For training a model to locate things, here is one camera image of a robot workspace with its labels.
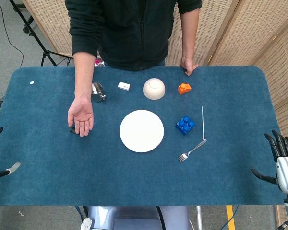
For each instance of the blue toy block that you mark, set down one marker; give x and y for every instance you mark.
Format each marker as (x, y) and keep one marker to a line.
(185, 126)

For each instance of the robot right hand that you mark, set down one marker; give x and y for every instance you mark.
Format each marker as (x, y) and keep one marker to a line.
(286, 172)

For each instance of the black tripod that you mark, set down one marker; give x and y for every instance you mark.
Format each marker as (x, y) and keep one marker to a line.
(37, 39)

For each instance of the thin white stick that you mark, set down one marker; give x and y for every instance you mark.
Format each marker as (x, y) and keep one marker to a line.
(202, 122)

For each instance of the blue table cloth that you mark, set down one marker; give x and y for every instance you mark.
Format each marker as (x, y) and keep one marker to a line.
(62, 172)

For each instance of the small white box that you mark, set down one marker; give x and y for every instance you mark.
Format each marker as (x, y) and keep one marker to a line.
(123, 86)

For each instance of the person left hand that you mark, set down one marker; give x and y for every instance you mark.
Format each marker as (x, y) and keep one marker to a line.
(188, 63)

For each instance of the beige overturned bowl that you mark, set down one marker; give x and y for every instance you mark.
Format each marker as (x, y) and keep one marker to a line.
(154, 89)

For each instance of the person left forearm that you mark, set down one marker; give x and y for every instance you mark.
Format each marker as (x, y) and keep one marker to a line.
(188, 33)

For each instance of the person right hand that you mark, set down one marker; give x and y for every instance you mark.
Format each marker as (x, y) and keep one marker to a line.
(82, 115)

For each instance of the pink object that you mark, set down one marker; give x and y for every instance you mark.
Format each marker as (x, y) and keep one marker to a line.
(98, 61)

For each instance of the person torso black jacket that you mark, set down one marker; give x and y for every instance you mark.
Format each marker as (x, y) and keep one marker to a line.
(124, 31)

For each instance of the silver fork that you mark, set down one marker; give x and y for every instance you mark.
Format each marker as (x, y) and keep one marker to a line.
(193, 149)

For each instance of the perforated wooden screen panel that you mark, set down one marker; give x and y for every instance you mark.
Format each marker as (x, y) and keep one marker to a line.
(286, 79)
(249, 33)
(55, 26)
(206, 31)

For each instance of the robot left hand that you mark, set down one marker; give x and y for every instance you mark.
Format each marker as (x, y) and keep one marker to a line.
(13, 166)

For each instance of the stainless steel cup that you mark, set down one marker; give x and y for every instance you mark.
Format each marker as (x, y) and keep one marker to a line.
(97, 93)

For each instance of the white round plate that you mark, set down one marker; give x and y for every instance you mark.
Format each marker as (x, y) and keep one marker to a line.
(141, 131)

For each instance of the orange toy block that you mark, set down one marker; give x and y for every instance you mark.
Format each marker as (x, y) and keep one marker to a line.
(183, 89)

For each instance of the robot torso base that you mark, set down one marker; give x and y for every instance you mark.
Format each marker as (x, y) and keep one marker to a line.
(134, 218)

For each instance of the yellow floor tape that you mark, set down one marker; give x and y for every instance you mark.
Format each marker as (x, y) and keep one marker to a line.
(231, 218)

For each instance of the small black object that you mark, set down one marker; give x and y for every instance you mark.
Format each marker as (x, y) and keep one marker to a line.
(72, 130)

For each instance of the person right forearm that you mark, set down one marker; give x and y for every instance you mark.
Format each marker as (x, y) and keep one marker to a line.
(84, 74)

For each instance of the metal table leg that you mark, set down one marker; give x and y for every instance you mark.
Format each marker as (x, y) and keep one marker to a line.
(199, 218)

